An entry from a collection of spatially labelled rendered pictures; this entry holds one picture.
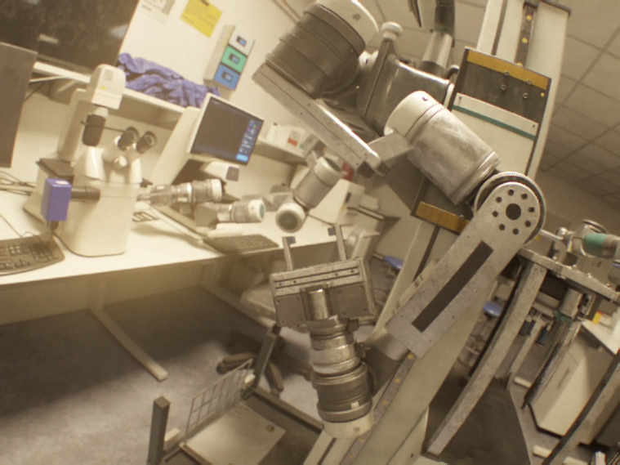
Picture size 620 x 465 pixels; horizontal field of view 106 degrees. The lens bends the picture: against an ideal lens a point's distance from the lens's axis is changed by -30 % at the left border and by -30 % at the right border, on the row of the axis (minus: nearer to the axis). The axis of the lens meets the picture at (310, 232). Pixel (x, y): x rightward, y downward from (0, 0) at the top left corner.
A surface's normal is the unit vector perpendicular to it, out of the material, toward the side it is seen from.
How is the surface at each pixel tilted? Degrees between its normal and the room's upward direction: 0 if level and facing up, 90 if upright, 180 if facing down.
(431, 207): 90
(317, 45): 101
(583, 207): 90
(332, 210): 90
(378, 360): 92
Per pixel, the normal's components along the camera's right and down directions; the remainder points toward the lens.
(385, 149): -0.42, 0.06
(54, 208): 0.85, 0.38
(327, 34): 0.00, 0.39
